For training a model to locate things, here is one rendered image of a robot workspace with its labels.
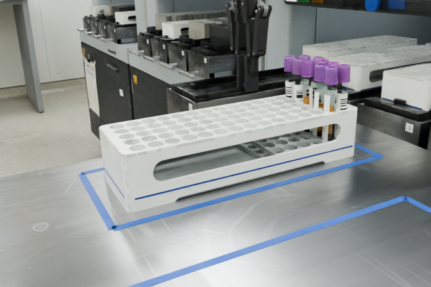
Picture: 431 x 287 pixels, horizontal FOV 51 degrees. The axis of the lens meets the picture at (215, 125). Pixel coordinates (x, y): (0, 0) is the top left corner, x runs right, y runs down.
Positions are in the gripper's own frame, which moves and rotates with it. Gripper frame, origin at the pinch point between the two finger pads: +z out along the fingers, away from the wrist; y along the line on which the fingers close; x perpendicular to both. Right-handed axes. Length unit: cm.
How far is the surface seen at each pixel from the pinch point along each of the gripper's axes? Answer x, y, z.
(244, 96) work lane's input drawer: 2.3, -2.2, 4.1
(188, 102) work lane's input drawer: 13.3, 0.7, 4.4
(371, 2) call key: -16.7, -15.7, -13.7
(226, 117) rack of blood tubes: 24.7, -33.2, -3.7
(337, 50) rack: -24.1, -0.4, -2.2
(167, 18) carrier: -19, 85, -3
